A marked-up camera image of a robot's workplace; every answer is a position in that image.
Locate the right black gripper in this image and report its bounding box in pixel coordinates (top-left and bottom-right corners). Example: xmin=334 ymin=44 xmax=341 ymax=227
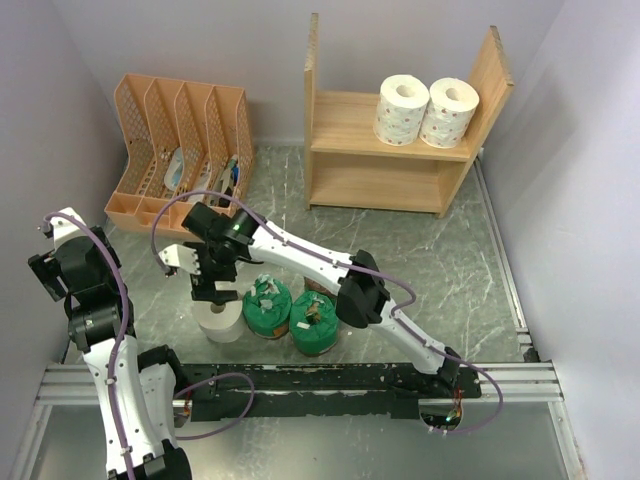
xmin=182 ymin=242 xmax=237 ymax=306

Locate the white roll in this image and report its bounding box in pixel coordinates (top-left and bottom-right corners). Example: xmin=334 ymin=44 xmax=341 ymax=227
xmin=373 ymin=74 xmax=430 ymax=147
xmin=419 ymin=77 xmax=480 ymax=149
xmin=191 ymin=300 xmax=245 ymax=343

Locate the brown roll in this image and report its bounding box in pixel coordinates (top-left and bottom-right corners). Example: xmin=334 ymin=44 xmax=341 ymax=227
xmin=304 ymin=277 xmax=334 ymax=298

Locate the green roll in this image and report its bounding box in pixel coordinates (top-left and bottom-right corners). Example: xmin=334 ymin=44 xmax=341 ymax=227
xmin=242 ymin=274 xmax=293 ymax=340
xmin=289 ymin=290 xmax=339 ymax=356

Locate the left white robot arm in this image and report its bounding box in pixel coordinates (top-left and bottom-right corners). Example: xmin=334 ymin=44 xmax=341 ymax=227
xmin=28 ymin=215 xmax=192 ymax=479

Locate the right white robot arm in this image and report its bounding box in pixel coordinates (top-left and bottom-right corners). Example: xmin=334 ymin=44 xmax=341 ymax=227
xmin=174 ymin=202 xmax=461 ymax=398

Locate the wooden two-tier shelf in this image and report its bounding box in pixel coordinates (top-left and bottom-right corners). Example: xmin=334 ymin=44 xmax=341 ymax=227
xmin=304 ymin=14 xmax=515 ymax=217

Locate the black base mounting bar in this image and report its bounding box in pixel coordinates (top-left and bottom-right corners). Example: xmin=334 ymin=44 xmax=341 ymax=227
xmin=179 ymin=362 xmax=481 ymax=421

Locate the stationery in organizer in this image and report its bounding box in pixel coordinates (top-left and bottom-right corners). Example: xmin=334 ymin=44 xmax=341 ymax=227
xmin=163 ymin=147 xmax=239 ymax=208

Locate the orange plastic file organizer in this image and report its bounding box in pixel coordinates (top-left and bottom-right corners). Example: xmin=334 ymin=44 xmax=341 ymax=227
xmin=105 ymin=74 xmax=255 ymax=240

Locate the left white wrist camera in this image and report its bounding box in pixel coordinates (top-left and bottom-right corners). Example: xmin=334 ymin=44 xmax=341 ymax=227
xmin=41 ymin=207 xmax=89 ymax=250

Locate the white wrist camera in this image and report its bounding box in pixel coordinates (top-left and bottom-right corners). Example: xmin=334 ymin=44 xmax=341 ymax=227
xmin=159 ymin=244 xmax=201 ymax=276
xmin=41 ymin=207 xmax=89 ymax=250

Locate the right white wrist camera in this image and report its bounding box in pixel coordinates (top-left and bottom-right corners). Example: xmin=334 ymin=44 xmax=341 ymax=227
xmin=159 ymin=244 xmax=201 ymax=276

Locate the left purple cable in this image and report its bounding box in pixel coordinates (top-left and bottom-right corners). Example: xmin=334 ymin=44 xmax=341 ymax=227
xmin=42 ymin=211 xmax=255 ymax=480

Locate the purple cable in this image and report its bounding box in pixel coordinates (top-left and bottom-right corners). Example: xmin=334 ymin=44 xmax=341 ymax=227
xmin=150 ymin=190 xmax=504 ymax=437
xmin=42 ymin=211 xmax=255 ymax=480

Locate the aluminium rail frame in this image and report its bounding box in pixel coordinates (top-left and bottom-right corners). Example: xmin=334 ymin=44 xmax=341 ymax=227
xmin=9 ymin=359 xmax=586 ymax=480

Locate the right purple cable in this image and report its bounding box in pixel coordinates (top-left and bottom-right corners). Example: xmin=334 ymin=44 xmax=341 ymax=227
xmin=150 ymin=190 xmax=504 ymax=437

